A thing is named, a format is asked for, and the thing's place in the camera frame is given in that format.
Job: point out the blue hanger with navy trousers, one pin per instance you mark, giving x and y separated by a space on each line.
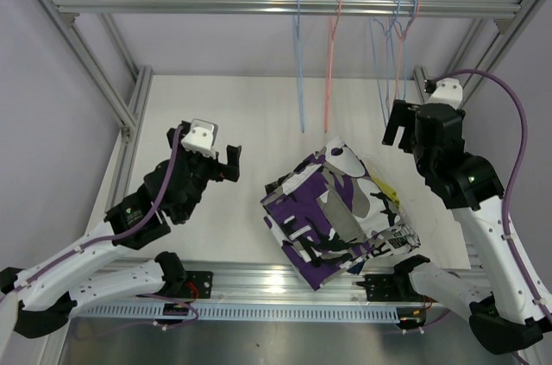
407 37

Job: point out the yellow trousers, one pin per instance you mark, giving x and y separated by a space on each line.
387 190

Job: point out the newsprint patterned trousers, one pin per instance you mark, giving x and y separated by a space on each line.
400 239

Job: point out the aluminium frame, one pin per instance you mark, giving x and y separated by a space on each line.
517 14

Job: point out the slotted cable duct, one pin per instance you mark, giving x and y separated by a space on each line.
142 309

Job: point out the blue hanger with black trousers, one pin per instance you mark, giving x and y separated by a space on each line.
382 47

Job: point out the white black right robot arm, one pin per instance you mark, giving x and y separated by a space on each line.
474 231

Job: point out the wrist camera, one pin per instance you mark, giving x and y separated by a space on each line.
445 91
200 138

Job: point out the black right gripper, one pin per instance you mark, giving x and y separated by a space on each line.
404 115

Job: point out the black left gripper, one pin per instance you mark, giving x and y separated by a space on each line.
220 170

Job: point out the navy blue denim trousers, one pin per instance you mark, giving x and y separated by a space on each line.
356 269

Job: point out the pink hanger with newsprint trousers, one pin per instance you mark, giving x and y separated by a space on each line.
396 28

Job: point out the purple camouflage trousers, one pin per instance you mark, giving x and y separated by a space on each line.
324 211

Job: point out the light blue wire hanger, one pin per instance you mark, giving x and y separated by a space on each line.
299 69

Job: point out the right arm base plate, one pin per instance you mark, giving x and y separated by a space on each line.
387 288

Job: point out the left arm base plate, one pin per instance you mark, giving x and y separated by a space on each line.
199 285

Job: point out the pink hanger with camouflage trousers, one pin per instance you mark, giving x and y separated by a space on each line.
333 24

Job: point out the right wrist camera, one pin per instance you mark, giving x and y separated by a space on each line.
445 91

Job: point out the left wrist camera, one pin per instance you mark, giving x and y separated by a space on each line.
200 138

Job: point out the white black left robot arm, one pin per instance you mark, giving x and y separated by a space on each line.
42 299

